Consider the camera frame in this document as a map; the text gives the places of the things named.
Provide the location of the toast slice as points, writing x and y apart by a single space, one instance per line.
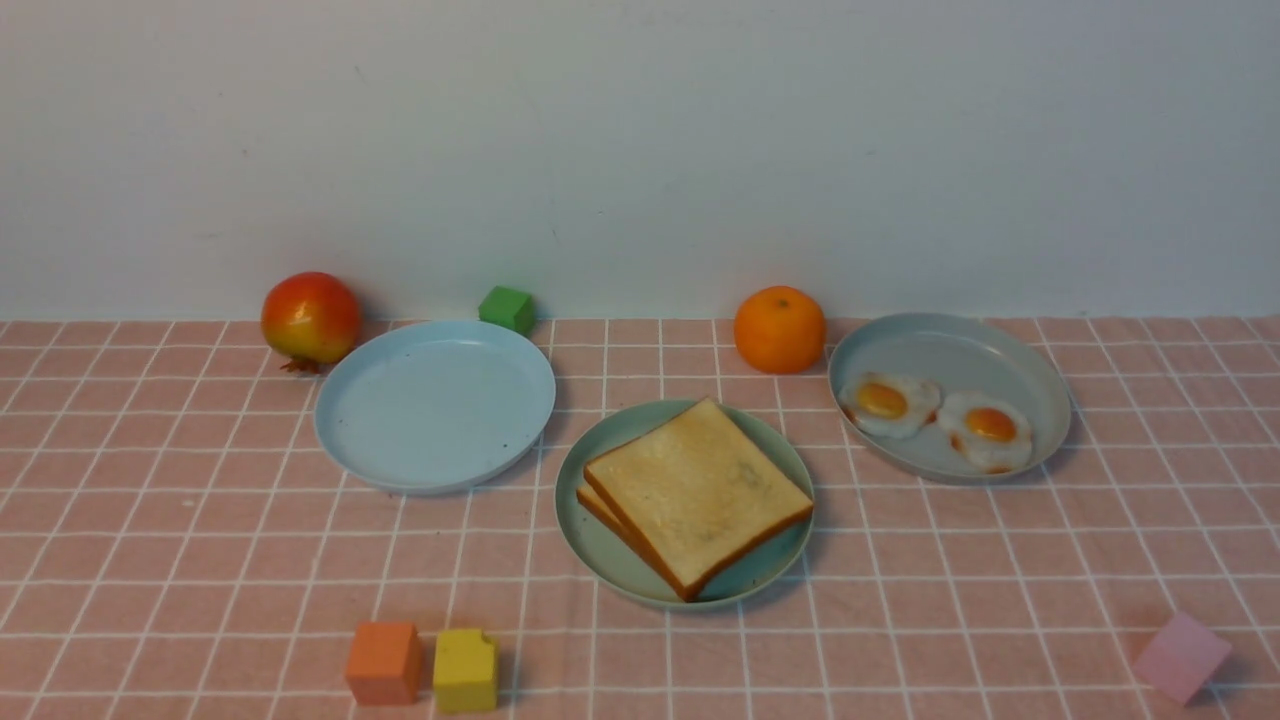
700 490
591 501

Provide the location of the orange tangerine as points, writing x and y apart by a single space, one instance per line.
780 330

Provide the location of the green foam cube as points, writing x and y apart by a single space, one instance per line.
509 308

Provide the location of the teal green plate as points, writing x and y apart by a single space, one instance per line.
780 570

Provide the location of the light blue plate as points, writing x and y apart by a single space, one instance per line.
435 407

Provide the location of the left fried egg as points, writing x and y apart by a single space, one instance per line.
887 405

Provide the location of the fried egg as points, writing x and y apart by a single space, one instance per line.
990 434
887 405

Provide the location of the grey plate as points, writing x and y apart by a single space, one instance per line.
958 354

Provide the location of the red yellow pomegranate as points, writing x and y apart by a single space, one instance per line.
313 320

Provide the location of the yellow foam block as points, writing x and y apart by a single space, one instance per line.
465 672

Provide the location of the right fried egg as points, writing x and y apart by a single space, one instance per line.
990 434

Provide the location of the orange foam cube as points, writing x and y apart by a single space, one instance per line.
384 664

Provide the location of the pink foam cube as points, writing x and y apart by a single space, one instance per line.
1181 658

